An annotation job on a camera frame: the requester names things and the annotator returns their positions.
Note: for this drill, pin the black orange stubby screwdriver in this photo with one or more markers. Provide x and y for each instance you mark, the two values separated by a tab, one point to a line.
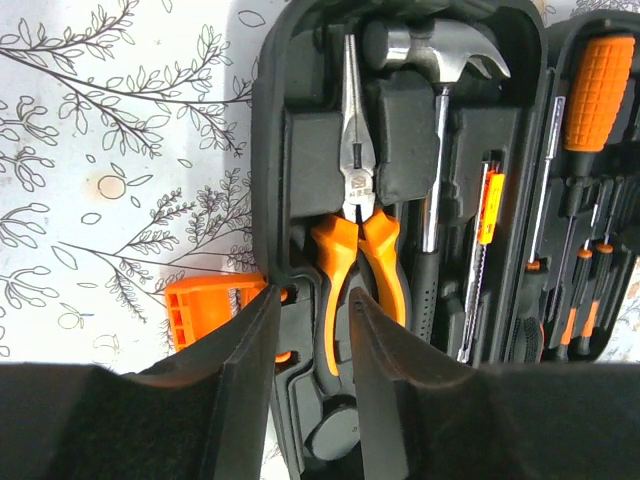
595	98

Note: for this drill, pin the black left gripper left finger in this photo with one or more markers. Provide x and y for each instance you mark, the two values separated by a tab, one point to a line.
198	414

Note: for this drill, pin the black plastic tool case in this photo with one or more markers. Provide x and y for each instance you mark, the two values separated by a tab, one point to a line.
296	130

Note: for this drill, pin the large black handled screwdriver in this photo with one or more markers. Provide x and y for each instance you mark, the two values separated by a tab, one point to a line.
533	278

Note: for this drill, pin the small orange precision screwdriver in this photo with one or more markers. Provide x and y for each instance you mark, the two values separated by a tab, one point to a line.
492	184

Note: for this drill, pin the orange black pliers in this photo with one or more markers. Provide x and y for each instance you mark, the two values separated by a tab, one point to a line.
360	225

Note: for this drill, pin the small orange black screwdriver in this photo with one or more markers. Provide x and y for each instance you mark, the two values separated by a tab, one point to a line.
604	255

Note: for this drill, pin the steel claw hammer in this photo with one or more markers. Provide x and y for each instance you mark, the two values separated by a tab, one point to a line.
440	51

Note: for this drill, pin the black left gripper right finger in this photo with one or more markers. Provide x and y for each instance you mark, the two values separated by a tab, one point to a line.
423	415

